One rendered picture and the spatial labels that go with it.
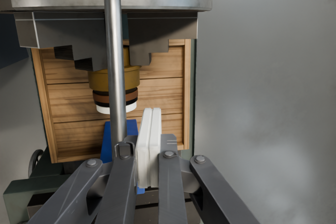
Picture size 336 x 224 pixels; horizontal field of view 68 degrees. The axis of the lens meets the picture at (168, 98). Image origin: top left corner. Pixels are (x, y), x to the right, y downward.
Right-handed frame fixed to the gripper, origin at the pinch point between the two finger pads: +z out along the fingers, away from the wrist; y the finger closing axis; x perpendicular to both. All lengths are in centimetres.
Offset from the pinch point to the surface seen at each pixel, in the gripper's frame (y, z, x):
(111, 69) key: -2.5, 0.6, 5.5
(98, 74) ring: -8.4, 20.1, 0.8
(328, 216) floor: 147, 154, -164
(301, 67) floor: 98, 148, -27
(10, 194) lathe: -37, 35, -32
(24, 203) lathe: -34, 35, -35
